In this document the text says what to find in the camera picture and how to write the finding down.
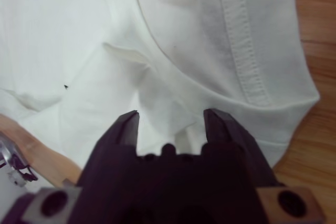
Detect white t-shirt with black logo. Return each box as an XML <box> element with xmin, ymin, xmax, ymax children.
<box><xmin>0</xmin><ymin>0</ymin><xmax>321</xmax><ymax>175</ymax></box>

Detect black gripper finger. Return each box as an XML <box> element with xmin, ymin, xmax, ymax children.
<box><xmin>94</xmin><ymin>110</ymin><xmax>140</xmax><ymax>157</ymax></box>
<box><xmin>203</xmin><ymin>108</ymin><xmax>279</xmax><ymax>188</ymax></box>

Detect black cable bundle at mount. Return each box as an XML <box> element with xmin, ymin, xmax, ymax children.
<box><xmin>14</xmin><ymin>164</ymin><xmax>39</xmax><ymax>183</ymax></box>

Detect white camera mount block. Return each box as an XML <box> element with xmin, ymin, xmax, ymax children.
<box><xmin>0</xmin><ymin>137</ymin><xmax>38</xmax><ymax>191</ymax></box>

